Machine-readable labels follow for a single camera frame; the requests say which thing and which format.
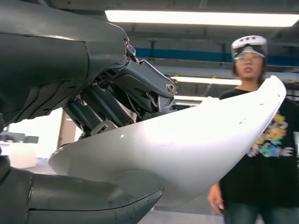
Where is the ceiling light strip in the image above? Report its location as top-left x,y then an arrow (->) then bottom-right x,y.
104,9 -> 299,28
171,76 -> 242,86
174,95 -> 220,106

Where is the white VR headset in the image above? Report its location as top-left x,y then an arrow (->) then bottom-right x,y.
231,35 -> 268,61

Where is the person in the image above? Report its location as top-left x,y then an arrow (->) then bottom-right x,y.
208,35 -> 299,224

